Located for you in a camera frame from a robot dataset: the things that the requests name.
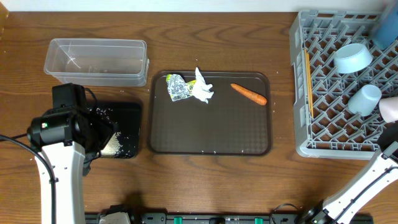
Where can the white rice pile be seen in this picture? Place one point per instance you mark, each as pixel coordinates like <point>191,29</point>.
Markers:
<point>124,142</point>

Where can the foil wrapper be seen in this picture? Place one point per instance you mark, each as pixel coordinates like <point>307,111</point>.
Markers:
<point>177,88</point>

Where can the white tissue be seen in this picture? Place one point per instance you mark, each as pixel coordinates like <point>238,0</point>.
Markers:
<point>201,90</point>

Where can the orange carrot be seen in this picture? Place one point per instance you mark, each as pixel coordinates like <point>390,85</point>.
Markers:
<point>253,96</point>

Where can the wooden chopstick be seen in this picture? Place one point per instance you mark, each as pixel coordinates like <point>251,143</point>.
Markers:
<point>309,83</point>
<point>308,75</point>

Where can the light blue bowl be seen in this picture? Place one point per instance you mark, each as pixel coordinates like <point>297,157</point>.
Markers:
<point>352,58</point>

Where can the light blue cup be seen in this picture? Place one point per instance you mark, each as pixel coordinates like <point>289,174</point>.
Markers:
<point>365,100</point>

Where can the dark blue plate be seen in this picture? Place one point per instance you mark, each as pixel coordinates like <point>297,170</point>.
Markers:
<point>384,33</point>

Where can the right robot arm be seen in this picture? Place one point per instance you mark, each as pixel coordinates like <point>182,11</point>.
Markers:
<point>375,176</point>

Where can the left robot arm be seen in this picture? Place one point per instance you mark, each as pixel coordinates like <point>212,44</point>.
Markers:
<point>66,138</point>

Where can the grey dishwasher rack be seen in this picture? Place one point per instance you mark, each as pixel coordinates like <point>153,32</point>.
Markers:
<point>334,132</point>

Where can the clear plastic bin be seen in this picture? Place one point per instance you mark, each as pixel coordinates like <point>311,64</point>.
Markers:
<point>98,62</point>

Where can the black plastic tray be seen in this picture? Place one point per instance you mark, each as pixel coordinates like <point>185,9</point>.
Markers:
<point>103,132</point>

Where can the dark brown serving tray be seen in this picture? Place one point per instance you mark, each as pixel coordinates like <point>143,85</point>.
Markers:
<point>228,125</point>

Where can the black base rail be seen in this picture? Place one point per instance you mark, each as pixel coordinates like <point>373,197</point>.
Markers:
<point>283,214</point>

